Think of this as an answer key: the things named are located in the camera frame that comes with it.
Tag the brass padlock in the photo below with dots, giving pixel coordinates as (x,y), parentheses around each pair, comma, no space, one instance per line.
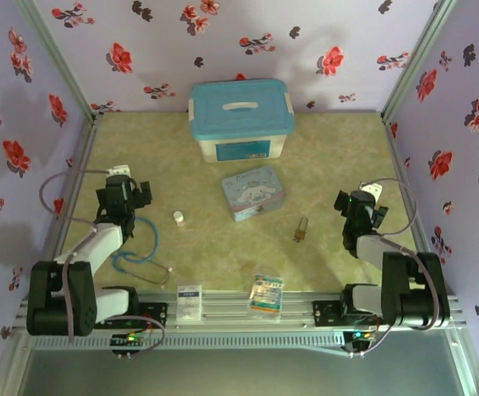
(300,234)

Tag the small white pill bottle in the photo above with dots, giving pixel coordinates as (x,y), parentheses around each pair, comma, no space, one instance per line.
(179,218)

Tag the blue stethoscope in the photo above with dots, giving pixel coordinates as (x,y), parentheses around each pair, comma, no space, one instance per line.
(156,237)

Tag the blue cartoon tin box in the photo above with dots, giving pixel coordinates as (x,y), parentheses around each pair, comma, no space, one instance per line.
(251,194)

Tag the white card packet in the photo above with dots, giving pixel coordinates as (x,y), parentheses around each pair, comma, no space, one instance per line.
(189,301)

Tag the clear plastic bag packet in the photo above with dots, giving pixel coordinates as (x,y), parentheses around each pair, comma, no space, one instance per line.
(267,297)

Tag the white storage box blue lid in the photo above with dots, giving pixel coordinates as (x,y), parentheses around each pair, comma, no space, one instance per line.
(239,111)

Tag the right circuit board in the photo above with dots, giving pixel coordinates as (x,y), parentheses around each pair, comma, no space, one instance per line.
(363,335)

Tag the circuit board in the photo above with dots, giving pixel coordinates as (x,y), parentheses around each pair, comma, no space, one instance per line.
(125,339)
(363,335)

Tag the left circuit board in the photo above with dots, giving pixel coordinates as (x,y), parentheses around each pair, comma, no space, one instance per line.
(125,339)

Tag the aluminium side rail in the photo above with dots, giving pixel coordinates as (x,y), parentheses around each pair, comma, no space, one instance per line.
(400,165)
(83,156)

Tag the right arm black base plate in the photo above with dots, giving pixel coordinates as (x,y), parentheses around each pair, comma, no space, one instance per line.
(325,313)

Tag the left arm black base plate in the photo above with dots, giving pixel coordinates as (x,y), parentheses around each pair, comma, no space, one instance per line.
(156,315)

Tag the aluminium front rail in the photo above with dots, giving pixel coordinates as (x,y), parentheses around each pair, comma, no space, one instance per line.
(231,309)

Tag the aluminium frame post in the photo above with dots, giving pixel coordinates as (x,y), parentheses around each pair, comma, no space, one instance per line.
(418,57)
(53,53)

